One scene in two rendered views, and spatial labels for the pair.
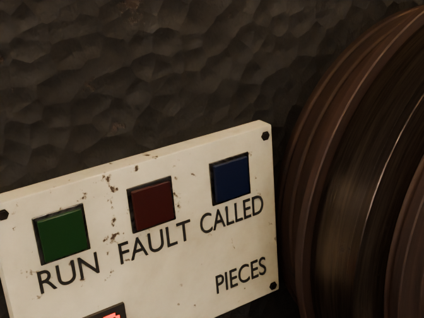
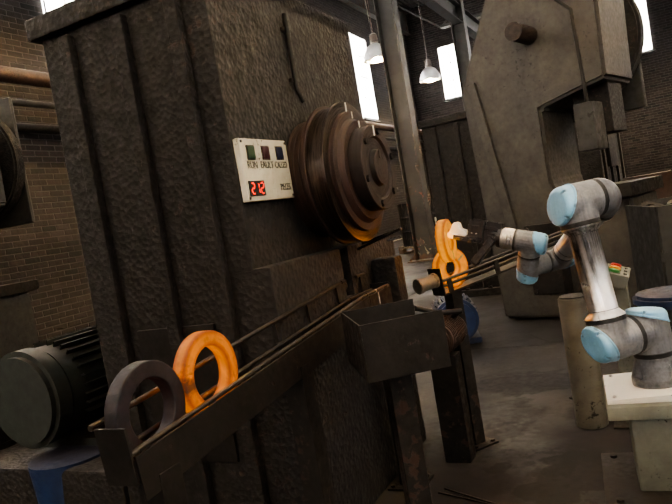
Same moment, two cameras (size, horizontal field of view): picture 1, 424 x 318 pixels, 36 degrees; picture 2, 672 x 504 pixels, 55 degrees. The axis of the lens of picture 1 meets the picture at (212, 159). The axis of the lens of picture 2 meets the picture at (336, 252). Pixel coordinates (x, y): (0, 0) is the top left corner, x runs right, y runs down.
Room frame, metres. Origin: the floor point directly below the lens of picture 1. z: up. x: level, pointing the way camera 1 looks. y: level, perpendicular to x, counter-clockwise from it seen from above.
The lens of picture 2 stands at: (-1.20, 0.98, 0.98)
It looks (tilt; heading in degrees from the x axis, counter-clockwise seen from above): 3 degrees down; 327
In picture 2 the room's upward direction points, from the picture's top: 10 degrees counter-clockwise
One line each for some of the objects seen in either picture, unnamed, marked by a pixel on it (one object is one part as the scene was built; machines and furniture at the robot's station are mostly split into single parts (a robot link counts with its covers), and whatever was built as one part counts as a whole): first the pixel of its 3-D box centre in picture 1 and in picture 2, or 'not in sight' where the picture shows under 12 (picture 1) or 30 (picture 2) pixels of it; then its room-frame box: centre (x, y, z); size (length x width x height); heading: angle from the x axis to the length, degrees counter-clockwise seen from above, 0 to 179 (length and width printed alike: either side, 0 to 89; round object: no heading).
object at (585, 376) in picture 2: not in sight; (582, 360); (0.40, -1.13, 0.26); 0.12 x 0.12 x 0.52
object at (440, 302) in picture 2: not in sight; (453, 316); (2.06, -2.03, 0.17); 0.57 x 0.31 x 0.34; 140
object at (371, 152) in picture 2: not in sight; (374, 168); (0.50, -0.34, 1.11); 0.28 x 0.06 x 0.28; 120
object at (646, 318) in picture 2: not in sight; (647, 328); (-0.08, -0.82, 0.49); 0.13 x 0.12 x 0.14; 72
